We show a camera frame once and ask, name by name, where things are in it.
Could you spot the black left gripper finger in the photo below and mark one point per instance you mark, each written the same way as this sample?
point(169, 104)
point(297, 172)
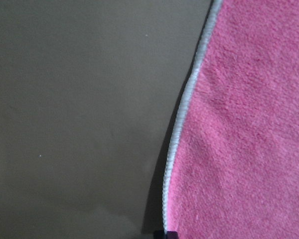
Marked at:
point(165, 235)

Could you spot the pink towel white edge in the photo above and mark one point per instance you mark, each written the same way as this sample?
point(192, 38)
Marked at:
point(232, 167)

